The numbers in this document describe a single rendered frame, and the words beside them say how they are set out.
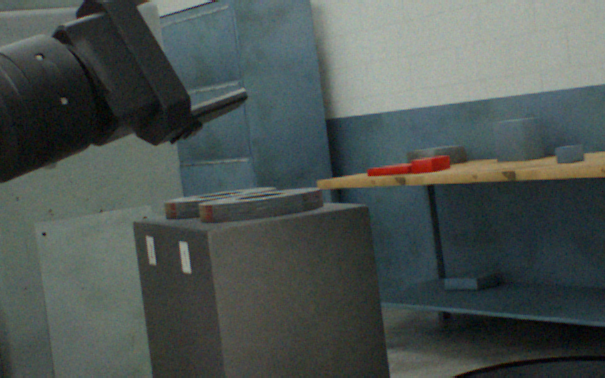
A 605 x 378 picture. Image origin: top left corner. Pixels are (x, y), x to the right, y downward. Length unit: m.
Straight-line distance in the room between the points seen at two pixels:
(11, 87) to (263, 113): 7.08
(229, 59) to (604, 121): 2.53
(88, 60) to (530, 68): 5.98
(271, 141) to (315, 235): 7.08
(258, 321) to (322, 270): 0.06
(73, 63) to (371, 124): 7.09
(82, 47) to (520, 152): 5.59
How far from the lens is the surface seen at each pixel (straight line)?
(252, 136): 7.91
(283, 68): 8.06
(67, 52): 0.93
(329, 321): 0.91
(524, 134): 6.46
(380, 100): 7.91
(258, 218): 0.90
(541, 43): 6.80
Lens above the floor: 1.22
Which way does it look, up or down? 3 degrees down
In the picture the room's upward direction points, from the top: 7 degrees counter-clockwise
